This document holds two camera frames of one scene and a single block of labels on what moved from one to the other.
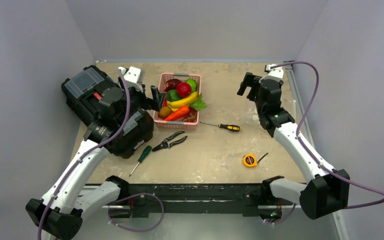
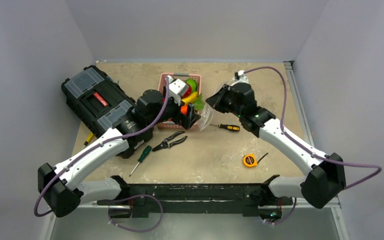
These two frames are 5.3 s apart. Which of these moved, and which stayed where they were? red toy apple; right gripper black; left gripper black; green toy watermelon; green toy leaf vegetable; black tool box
Moved: right gripper black; left gripper black
Stayed: green toy watermelon; green toy leaf vegetable; black tool box; red toy apple
